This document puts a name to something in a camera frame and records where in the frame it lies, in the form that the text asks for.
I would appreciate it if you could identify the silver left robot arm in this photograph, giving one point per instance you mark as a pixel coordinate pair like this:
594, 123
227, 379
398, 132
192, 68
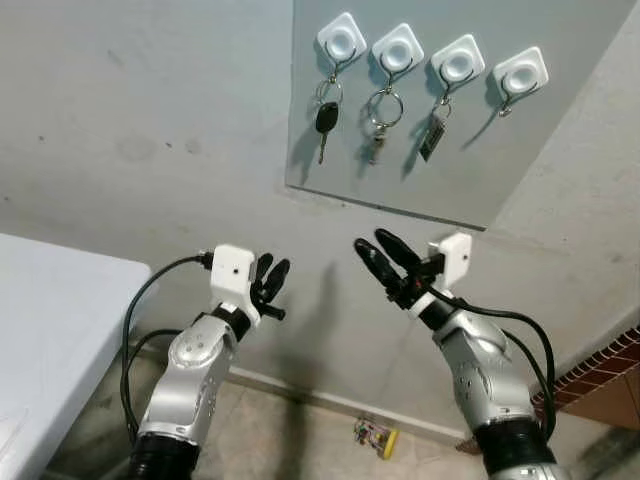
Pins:
190, 370

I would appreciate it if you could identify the grey wall board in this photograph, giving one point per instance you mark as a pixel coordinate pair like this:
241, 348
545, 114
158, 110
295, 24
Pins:
560, 40

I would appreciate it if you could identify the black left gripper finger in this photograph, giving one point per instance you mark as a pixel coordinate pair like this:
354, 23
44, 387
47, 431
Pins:
279, 277
264, 270

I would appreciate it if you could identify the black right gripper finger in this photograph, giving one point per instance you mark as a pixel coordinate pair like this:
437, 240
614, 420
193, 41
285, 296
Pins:
398, 248
375, 262

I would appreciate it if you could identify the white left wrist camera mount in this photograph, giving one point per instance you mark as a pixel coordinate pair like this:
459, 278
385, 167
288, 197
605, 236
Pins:
232, 272

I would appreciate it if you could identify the white table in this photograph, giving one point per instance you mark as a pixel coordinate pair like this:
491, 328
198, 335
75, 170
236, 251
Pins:
55, 340

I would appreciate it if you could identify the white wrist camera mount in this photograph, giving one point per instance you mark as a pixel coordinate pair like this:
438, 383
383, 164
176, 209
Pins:
457, 256
232, 272

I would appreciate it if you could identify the small yellow floor object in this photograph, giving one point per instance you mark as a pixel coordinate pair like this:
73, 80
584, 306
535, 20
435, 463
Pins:
380, 438

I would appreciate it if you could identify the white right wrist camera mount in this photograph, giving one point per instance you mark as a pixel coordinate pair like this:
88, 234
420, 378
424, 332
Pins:
457, 256

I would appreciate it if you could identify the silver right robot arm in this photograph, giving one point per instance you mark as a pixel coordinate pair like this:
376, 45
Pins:
490, 380

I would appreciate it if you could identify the key with black tag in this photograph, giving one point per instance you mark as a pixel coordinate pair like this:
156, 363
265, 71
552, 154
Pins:
433, 138

